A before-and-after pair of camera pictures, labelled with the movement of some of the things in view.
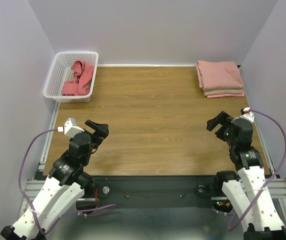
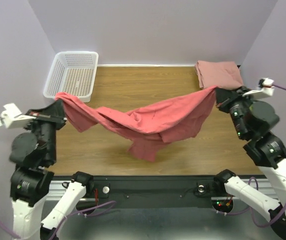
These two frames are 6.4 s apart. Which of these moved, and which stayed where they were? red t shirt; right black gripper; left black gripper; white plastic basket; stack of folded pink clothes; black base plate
Moved: right black gripper; red t shirt; left black gripper
Stayed: black base plate; white plastic basket; stack of folded pink clothes
